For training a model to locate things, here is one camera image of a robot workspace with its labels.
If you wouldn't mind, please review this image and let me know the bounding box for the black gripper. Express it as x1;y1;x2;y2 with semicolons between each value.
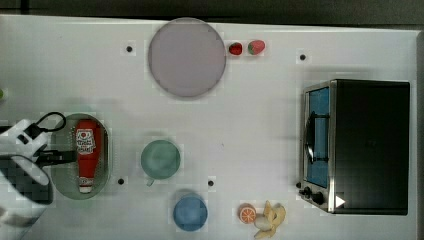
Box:
35;150;78;166

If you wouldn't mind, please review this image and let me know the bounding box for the red plush ketchup bottle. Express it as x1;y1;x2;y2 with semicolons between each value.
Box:
75;119;102;194

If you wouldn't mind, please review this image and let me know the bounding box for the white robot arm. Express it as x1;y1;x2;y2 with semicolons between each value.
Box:
0;119;77;240

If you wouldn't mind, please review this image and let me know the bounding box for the blue bowl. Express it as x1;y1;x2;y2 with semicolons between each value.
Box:
173;194;208;232

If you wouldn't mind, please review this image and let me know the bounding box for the lavender round plate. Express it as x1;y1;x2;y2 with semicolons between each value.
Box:
148;18;226;98

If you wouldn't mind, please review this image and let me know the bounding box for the toy orange half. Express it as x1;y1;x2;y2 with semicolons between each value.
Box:
238;203;256;224

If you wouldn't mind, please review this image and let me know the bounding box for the dark red toy strawberry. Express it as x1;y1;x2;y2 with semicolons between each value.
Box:
229;42;243;56

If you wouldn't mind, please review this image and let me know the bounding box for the toy peeled banana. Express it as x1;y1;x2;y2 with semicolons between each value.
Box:
254;201;286;240

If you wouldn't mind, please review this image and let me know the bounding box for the light red toy strawberry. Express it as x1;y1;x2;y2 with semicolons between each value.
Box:
248;40;266;55

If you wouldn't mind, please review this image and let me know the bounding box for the black toaster oven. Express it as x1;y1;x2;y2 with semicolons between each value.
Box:
296;79;410;215

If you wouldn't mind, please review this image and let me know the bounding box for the black cable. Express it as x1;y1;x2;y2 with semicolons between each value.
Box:
31;111;67;134

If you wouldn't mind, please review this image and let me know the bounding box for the green cup with handle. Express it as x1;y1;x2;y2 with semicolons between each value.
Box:
141;140;181;186

